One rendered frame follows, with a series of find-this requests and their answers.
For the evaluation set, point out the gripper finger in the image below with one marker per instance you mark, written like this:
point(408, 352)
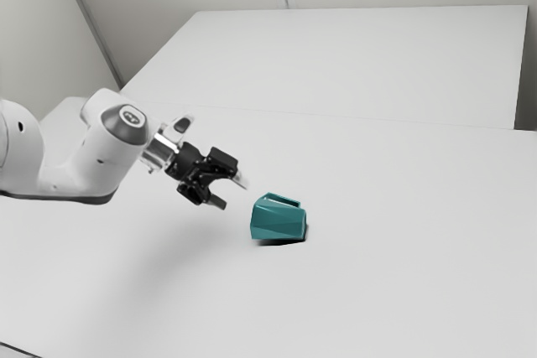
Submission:
point(224, 163)
point(201, 194)

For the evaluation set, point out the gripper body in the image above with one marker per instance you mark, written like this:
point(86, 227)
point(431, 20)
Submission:
point(184, 163)

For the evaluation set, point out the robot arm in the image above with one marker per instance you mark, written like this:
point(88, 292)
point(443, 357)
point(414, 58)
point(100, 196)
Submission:
point(63, 148)

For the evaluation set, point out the teal faceted mug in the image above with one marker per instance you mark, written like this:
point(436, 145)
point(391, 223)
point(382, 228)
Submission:
point(279, 222)

